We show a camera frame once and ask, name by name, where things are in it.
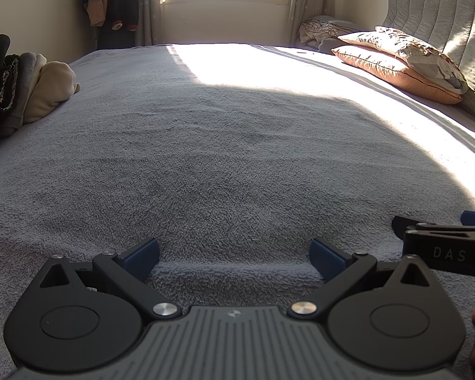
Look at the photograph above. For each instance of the beige curtain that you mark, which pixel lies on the beige curtain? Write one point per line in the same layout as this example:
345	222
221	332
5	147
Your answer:
146	16
308	0

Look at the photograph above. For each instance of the black garment with white trim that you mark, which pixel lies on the black garment with white trim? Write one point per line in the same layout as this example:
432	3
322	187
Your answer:
10	79

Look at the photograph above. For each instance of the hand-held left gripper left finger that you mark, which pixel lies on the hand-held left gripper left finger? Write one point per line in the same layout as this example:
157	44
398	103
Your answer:
142	255

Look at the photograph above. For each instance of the hanging tan garment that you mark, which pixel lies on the hanging tan garment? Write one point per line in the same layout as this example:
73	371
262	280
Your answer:
97	8

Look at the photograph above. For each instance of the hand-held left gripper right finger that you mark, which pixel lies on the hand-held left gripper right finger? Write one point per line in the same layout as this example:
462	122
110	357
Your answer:
326	259

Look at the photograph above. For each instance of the crumpled patterned bedding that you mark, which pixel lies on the crumpled patterned bedding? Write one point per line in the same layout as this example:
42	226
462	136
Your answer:
320	31

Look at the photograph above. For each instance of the hanging black jacket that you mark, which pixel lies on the hanging black jacket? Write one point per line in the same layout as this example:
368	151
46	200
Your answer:
122	0

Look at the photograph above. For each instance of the grey fleece bed blanket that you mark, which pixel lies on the grey fleece bed blanket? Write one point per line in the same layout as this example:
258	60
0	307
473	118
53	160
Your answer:
237	146

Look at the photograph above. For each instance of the light grey garment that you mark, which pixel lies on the light grey garment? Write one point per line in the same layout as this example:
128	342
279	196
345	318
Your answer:
23	83

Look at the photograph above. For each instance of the orange pillow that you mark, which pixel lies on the orange pillow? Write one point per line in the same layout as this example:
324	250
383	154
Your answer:
380	67

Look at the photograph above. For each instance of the patterned beige pillow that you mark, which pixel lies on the patterned beige pillow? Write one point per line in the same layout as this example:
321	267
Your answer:
411	49

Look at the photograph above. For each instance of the grey padded headboard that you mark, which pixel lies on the grey padded headboard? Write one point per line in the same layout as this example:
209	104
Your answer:
451	23

